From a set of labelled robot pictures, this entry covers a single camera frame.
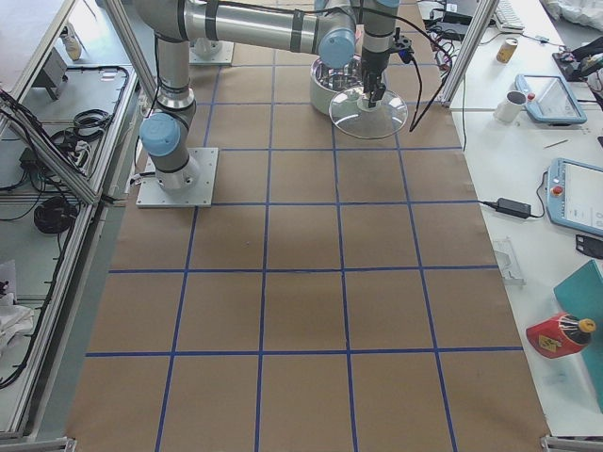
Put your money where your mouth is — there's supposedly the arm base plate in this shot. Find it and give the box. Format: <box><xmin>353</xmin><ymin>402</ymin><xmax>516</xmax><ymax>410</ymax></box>
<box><xmin>189</xmin><ymin>38</ymin><xmax>235</xmax><ymax>66</ymax></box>
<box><xmin>137</xmin><ymin>147</ymin><xmax>219</xmax><ymax>208</ymax></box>

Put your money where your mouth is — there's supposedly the teach pendant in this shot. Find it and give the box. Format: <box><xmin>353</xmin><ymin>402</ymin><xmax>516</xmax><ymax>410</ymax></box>
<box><xmin>514</xmin><ymin>74</ymin><xmax>587</xmax><ymax>126</ymax></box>
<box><xmin>546</xmin><ymin>158</ymin><xmax>602</xmax><ymax>236</ymax></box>

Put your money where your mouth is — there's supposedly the yellow can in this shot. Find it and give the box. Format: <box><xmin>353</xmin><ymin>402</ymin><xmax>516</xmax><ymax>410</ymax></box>
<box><xmin>496</xmin><ymin>38</ymin><xmax>518</xmax><ymax>64</ymax></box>

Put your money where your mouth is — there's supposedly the white shoe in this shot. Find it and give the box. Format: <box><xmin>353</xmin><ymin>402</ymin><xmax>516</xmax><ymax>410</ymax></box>
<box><xmin>59</xmin><ymin>22</ymin><xmax>83</xmax><ymax>61</ymax></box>

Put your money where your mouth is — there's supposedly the clear plastic holder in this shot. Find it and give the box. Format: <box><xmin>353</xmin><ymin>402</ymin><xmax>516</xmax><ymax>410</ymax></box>
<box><xmin>492</xmin><ymin>237</ymin><xmax>526</xmax><ymax>286</ymax></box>

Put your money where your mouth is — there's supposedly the teal folder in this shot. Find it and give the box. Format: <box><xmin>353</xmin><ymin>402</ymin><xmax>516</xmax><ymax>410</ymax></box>
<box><xmin>553</xmin><ymin>260</ymin><xmax>603</xmax><ymax>409</ymax></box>

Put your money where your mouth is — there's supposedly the far teach pendant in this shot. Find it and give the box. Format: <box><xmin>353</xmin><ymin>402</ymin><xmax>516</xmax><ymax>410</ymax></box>
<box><xmin>514</xmin><ymin>74</ymin><xmax>587</xmax><ymax>126</ymax></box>

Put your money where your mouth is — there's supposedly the pale green cooking pot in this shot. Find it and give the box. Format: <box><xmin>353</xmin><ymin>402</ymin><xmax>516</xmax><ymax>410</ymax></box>
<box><xmin>310</xmin><ymin>55</ymin><xmax>363</xmax><ymax>116</ymax></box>

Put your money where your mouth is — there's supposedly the near teach pendant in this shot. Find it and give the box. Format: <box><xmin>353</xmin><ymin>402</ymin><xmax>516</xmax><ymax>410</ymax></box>
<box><xmin>546</xmin><ymin>158</ymin><xmax>602</xmax><ymax>236</ymax></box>

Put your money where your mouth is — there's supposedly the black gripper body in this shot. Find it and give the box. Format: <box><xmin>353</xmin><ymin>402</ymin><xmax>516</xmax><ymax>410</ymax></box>
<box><xmin>361</xmin><ymin>46</ymin><xmax>390</xmax><ymax>83</ymax></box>

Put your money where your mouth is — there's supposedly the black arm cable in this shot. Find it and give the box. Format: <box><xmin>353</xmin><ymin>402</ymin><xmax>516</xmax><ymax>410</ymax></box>
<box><xmin>360</xmin><ymin>4</ymin><xmax>465</xmax><ymax>133</ymax></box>

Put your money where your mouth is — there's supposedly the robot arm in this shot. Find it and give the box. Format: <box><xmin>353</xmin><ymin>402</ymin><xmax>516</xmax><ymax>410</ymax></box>
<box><xmin>135</xmin><ymin>1</ymin><xmax>407</xmax><ymax>193</ymax></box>

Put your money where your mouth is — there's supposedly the coiled black cable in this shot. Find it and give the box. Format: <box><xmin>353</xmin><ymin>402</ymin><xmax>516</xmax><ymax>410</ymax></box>
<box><xmin>32</xmin><ymin>195</ymin><xmax>79</xmax><ymax>236</ymax></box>

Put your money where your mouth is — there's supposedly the white mug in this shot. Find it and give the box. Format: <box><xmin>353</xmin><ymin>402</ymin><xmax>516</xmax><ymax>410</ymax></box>
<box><xmin>493</xmin><ymin>90</ymin><xmax>527</xmax><ymax>123</ymax></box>

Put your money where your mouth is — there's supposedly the aluminium frame post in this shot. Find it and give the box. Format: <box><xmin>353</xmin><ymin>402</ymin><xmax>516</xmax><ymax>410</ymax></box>
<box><xmin>440</xmin><ymin>0</ymin><xmax>498</xmax><ymax>106</ymax></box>

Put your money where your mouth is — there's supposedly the grey metal box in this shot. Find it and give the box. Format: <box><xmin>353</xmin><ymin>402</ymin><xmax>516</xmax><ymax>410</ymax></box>
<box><xmin>32</xmin><ymin>48</ymin><xmax>68</xmax><ymax>101</ymax></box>

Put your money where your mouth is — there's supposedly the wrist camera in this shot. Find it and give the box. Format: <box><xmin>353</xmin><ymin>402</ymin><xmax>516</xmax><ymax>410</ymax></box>
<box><xmin>390</xmin><ymin>27</ymin><xmax>415</xmax><ymax>64</ymax></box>

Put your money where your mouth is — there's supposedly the black power brick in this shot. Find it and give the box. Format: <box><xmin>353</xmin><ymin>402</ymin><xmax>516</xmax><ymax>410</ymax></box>
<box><xmin>481</xmin><ymin>198</ymin><xmax>542</xmax><ymax>219</ymax></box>

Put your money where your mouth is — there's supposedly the white cloth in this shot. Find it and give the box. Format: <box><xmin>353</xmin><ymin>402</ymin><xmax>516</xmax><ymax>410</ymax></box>
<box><xmin>0</xmin><ymin>258</ymin><xmax>35</xmax><ymax>363</ymax></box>

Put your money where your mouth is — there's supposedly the white keyboard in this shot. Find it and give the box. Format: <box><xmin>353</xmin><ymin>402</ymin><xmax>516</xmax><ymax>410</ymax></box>
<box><xmin>493</xmin><ymin>0</ymin><xmax>525</xmax><ymax>33</ymax></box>

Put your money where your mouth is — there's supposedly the aluminium frame side rail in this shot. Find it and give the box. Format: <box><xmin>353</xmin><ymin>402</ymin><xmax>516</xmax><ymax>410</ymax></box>
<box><xmin>1</xmin><ymin>1</ymin><xmax>150</xmax><ymax>444</ymax></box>

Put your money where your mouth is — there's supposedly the glass pot lid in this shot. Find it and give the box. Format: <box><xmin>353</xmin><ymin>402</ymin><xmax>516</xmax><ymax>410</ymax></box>
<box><xmin>329</xmin><ymin>87</ymin><xmax>409</xmax><ymax>139</ymax></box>

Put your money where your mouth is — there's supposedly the black small bracket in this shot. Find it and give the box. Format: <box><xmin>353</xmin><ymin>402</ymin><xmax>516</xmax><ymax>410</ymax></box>
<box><xmin>575</xmin><ymin>234</ymin><xmax>603</xmax><ymax>259</ymax></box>

